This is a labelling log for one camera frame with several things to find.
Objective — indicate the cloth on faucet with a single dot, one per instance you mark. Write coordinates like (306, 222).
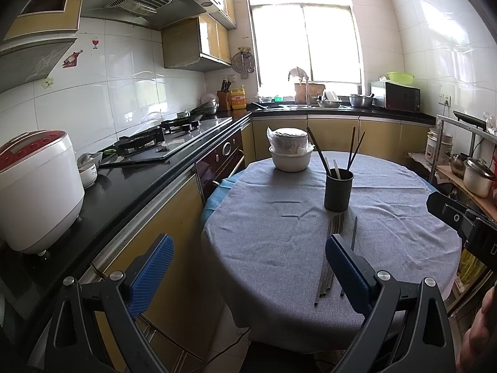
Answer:
(298, 74)

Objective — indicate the metal shelf rack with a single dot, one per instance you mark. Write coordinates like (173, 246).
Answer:
(466, 122)

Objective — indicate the wall power socket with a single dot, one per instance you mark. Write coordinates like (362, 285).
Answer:
(445, 99)

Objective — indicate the wooden cutting board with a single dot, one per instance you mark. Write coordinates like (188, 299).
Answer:
(299, 93)

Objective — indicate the dark red built-in oven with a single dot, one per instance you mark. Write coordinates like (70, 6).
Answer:
(221, 155)

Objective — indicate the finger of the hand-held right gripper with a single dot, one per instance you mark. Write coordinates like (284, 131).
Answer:
(450, 211)

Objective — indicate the blue under cloth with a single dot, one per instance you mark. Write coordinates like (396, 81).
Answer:
(217, 198)

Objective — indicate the stacked metal basins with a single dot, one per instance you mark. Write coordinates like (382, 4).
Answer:
(209, 105)

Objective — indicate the yellow upper wall cabinets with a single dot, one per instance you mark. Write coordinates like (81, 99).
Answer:
(211, 42)

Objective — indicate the green plastic basin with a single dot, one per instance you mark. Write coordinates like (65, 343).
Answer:
(400, 77)

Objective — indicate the bundle of dark chopsticks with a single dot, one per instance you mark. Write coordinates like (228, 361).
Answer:
(337, 223)

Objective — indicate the white patterned bowl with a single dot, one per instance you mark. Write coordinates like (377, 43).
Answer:
(88, 178)

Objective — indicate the bottle wall sticker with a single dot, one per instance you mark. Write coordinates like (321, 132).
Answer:
(73, 59)

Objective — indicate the round hanging strainer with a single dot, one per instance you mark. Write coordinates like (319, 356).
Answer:
(242, 62)

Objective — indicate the large lidded pot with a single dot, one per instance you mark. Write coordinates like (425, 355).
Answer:
(479, 180)

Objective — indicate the yellow cabinet with dark panel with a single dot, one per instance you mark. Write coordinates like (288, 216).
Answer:
(39, 23)

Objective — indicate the kitchen window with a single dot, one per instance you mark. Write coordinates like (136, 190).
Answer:
(303, 35)

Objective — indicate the old white rice cooker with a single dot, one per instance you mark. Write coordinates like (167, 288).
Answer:
(438, 149)

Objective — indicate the large white bowl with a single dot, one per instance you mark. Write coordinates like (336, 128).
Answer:
(291, 161)

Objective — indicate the white plastic spoon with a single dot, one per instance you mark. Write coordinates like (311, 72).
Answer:
(328, 165)
(337, 173)

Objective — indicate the dark microwave oven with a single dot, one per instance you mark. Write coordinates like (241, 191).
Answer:
(400, 96)

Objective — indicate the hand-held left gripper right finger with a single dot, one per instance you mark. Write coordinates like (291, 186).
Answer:
(347, 272)

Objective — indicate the metal sink faucet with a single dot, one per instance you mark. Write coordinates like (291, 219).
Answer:
(308, 93)

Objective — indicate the black utensil holder cup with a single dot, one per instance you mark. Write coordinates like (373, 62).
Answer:
(337, 194)

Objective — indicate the person's right hand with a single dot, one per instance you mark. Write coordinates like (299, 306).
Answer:
(479, 342)

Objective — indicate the steel mixing bowl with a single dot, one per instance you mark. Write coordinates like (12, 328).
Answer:
(361, 101)

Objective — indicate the black kitchen countertop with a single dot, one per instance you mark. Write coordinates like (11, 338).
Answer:
(116, 194)

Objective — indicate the red and white rice cooker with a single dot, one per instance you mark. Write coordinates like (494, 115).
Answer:
(42, 202)

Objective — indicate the black glass gas hob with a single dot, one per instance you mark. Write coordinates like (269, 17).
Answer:
(171, 140)

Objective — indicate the yellow lower kitchen cabinets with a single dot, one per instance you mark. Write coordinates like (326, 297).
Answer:
(171, 241)

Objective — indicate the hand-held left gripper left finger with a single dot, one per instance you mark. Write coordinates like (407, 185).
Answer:
(153, 276)

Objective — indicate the bagged stack of bowls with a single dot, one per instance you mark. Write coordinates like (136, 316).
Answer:
(289, 140)

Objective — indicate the yellow detergent bottle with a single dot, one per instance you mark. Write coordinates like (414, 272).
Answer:
(238, 99)

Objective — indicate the wooden knife block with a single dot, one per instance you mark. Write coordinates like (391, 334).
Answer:
(224, 99)

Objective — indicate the dish rack with dishes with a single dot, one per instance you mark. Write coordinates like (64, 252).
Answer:
(329, 101)

